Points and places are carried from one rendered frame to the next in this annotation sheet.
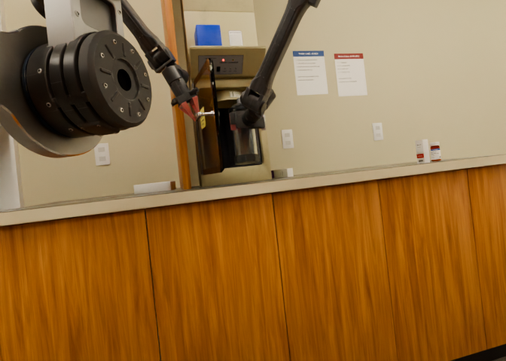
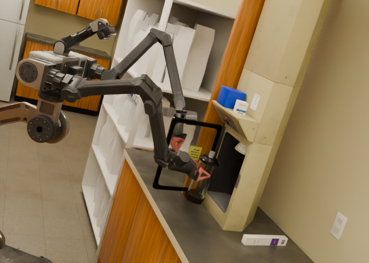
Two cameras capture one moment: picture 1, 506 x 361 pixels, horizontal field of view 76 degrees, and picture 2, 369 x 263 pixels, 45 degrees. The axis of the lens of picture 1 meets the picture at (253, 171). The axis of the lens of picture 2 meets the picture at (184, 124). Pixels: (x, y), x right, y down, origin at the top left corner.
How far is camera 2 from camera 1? 2.39 m
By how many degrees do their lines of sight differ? 81
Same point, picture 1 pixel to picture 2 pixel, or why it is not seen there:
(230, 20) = (259, 84)
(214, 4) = (257, 67)
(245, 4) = (272, 72)
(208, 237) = (146, 220)
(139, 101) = (42, 136)
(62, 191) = not seen: hidden behind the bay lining
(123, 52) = (40, 122)
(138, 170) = not seen: hidden behind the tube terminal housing
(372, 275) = not seen: outside the picture
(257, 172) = (219, 217)
